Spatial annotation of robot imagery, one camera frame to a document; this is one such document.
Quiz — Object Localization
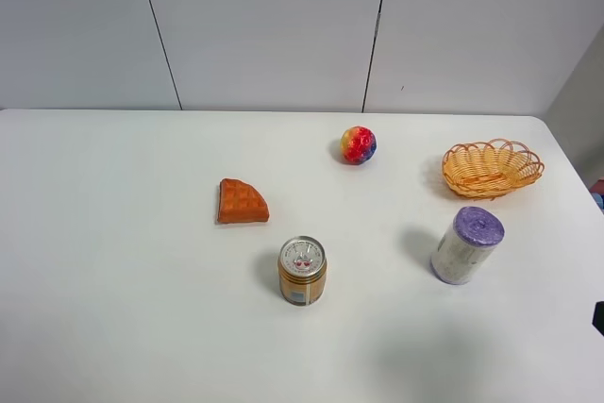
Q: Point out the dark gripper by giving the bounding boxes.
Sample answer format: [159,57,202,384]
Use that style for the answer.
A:
[593,301,604,332]

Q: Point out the orange waffle slice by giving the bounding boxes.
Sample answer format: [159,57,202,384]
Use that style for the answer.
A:
[217,178,270,224]

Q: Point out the orange wicker basket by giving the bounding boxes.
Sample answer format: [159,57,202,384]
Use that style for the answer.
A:
[441,139,545,199]

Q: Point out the blue object at edge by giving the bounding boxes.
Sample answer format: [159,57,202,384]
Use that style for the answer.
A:
[592,193,604,210]

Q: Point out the purple bag roll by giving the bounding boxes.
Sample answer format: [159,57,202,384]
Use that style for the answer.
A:
[430,206,505,285]

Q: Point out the multicolour ball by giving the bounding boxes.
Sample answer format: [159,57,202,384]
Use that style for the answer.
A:
[340,126,377,165]

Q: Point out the orange drink can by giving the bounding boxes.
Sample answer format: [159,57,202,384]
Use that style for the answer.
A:
[277,236,327,306]

